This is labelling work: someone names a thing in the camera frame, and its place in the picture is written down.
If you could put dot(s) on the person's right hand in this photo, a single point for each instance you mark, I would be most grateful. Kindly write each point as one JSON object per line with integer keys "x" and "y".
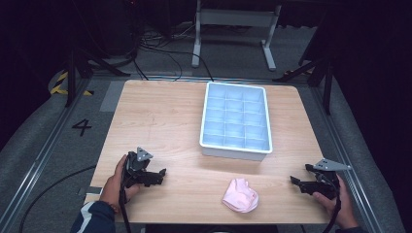
{"x": 340, "y": 207}

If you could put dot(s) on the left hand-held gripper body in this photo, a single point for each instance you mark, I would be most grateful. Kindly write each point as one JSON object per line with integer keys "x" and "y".
{"x": 137, "y": 166}

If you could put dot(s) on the black tripod stand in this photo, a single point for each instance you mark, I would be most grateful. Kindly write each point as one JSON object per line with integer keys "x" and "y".
{"x": 315, "y": 74}
{"x": 84, "y": 64}

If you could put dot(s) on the person's left hand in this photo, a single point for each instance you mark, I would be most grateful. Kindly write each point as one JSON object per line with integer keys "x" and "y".
{"x": 114, "y": 186}

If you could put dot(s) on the pink cloth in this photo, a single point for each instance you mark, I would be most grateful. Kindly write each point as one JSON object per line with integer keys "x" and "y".
{"x": 240, "y": 195}

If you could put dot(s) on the white metal stand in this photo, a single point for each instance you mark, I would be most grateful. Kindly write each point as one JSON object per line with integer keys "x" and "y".
{"x": 233, "y": 29}

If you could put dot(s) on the white divided storage box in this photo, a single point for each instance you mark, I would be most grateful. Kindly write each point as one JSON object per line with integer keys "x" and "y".
{"x": 235, "y": 120}

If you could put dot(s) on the yellow black hazard tape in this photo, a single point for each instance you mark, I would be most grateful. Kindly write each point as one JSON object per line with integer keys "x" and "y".
{"x": 63, "y": 85}

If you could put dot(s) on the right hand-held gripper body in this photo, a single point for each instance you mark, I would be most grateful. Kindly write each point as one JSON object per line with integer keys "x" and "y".
{"x": 320, "y": 181}

